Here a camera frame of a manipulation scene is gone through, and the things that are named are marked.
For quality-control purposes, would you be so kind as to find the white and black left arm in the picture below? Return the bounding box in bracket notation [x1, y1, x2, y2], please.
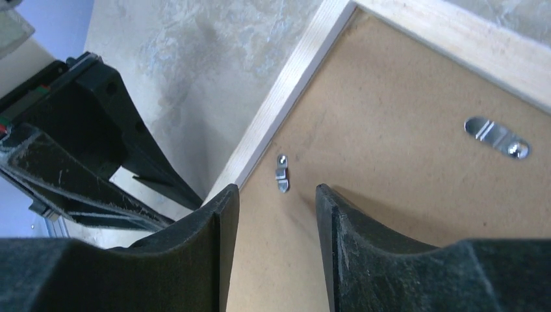
[1, 1, 202, 231]

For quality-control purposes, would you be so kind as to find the silver frame retaining clip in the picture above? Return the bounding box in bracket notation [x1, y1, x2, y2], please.
[275, 154, 290, 193]

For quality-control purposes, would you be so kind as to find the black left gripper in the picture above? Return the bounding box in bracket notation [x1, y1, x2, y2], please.
[1, 53, 203, 232]

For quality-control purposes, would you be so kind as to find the brown cardboard backing board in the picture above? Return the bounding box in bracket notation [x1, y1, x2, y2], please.
[227, 13, 550, 311]

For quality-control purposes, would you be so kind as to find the silver frame hanger tab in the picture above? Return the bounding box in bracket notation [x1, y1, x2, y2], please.
[464, 116, 531, 160]

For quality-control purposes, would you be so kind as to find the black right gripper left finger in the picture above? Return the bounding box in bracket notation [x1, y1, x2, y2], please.
[1, 184, 240, 311]

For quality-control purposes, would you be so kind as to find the wooden picture frame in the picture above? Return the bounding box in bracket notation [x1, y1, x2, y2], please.
[208, 1, 550, 198]

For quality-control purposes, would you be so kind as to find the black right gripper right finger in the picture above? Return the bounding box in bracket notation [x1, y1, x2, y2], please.
[316, 184, 550, 311]

